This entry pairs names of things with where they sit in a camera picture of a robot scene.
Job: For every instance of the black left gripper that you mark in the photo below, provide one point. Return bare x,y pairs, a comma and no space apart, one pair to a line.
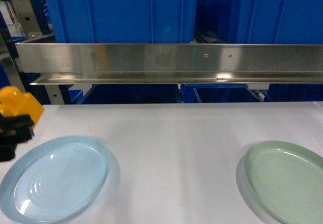
14,130

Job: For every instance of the yellow two-stud toy block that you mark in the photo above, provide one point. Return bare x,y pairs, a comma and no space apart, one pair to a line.
16,103

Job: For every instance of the light blue glass plate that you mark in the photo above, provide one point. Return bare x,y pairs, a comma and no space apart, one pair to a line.
55,181

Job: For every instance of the large blue bin left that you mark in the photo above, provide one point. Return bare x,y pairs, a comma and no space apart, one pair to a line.
122,21

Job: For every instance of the large blue bin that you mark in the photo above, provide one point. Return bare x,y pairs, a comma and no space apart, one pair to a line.
122,21
261,21

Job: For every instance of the lower blue bin right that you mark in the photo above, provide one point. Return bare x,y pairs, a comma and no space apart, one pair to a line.
218,93

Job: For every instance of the large blue bin right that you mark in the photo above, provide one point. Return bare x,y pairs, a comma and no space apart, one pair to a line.
261,21

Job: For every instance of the light green glass plate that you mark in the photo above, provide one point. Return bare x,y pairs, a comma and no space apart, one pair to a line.
286,180

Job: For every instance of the stainless steel shelf rail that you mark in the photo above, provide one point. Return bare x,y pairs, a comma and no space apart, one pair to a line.
80,63

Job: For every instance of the stainless steel rack frame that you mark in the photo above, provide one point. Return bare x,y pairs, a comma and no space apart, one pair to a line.
34,24

